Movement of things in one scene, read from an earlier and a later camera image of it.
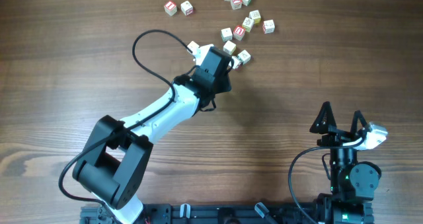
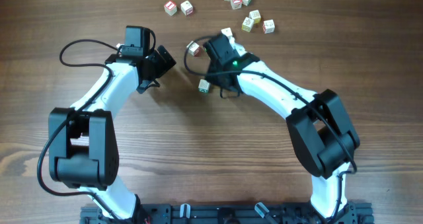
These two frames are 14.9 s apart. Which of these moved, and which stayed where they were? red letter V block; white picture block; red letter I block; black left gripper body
Moved: black left gripper body
Stayed: red letter I block; white picture block; red letter V block
